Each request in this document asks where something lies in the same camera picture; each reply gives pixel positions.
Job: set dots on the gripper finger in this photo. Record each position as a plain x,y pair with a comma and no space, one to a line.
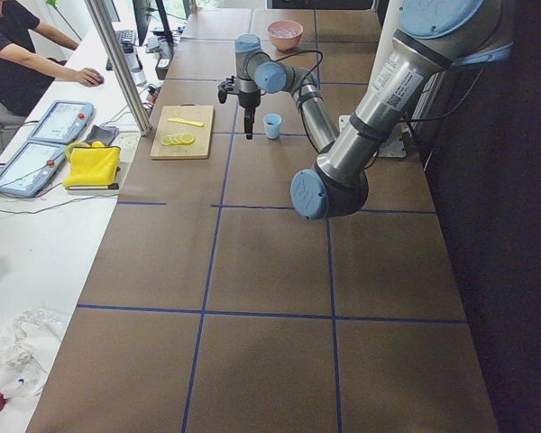
248,121

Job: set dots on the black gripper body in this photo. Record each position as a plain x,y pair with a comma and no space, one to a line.
249,100

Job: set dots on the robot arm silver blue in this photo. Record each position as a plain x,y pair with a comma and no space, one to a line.
432,37

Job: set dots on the light blue plastic cup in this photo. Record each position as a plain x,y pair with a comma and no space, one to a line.
272,131

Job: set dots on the pile of clear ice cubes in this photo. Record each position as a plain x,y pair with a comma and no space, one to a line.
283,31

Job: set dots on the yellow plastic knife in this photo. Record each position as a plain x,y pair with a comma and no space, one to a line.
185,121

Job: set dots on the wooden cutting board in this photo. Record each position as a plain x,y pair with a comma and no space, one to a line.
190,142

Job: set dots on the pink bowl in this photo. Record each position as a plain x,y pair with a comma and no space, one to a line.
286,44

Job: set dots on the lemon slice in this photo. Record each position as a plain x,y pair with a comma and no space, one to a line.
166,140

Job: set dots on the clear water bottle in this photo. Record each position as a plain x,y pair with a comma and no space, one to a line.
134,65

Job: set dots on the white pillar with base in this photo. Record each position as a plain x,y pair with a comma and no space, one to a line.
394,147

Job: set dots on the yellow cloth bag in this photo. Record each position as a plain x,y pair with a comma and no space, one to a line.
92,166

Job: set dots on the upper teach pendant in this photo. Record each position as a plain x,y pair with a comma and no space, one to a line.
63,122

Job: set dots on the teach pendant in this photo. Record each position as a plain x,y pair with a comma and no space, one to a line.
31,168
63,122

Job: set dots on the lower teach pendant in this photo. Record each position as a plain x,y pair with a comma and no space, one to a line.
31,168

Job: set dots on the person in black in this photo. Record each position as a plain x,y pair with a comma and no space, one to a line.
25,75

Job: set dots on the aluminium frame post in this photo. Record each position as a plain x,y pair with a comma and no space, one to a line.
106,32

